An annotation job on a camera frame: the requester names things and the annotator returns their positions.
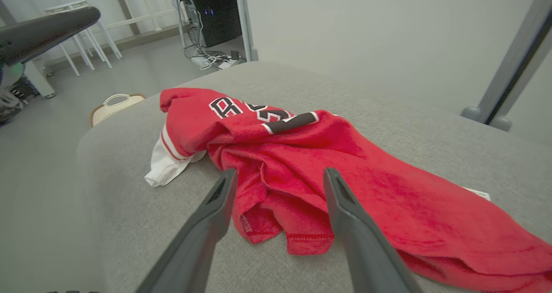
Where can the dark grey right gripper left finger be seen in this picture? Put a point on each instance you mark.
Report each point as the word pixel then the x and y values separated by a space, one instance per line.
pixel 194 258

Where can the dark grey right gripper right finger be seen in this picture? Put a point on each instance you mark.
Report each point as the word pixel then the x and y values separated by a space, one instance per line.
pixel 371 263

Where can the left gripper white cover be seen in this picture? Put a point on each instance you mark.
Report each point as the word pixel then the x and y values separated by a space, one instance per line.
pixel 10 75

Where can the red Bulls jersey white sleeves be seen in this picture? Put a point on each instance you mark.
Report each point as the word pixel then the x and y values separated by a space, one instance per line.
pixel 388 189

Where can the white stool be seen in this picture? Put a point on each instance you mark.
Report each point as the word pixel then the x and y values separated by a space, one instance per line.
pixel 69 7

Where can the white pillar leg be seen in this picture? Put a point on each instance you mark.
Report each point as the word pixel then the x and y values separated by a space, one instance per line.
pixel 41 79

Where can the beige laundry basket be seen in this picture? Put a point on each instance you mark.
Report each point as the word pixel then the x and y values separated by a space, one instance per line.
pixel 103 114

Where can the white power strip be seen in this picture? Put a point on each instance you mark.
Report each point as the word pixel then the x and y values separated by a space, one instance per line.
pixel 202 61

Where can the black computer tower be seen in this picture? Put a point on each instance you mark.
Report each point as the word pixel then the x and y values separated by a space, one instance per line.
pixel 220 21

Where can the white metal rack frame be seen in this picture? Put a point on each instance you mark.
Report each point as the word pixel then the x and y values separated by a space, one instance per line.
pixel 125 4

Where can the grey partition end post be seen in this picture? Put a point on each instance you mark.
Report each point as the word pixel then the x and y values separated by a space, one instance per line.
pixel 243 17

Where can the grey partition double post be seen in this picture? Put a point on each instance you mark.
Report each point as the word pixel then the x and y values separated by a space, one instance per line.
pixel 513 55

